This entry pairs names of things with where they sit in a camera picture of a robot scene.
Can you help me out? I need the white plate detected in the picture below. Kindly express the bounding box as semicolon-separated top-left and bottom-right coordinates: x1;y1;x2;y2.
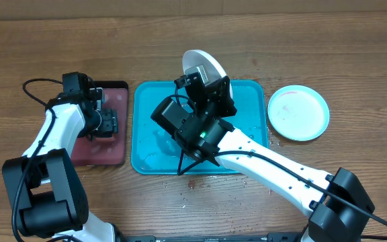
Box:
182;50;227;87

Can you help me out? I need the light blue plate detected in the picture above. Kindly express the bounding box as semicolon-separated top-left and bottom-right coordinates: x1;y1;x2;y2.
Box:
267;85;331;142

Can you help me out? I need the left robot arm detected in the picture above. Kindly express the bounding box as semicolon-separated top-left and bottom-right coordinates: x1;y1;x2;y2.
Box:
2;72;125;241

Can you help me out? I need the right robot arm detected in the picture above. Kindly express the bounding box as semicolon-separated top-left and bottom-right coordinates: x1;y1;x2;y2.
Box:
151;76;374;242

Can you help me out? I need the black tray with red water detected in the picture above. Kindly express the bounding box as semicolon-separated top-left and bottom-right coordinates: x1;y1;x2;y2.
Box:
71;81;129;166

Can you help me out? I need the teal plastic tray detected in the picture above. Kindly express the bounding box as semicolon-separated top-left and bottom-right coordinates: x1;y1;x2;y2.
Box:
131;79;269;175

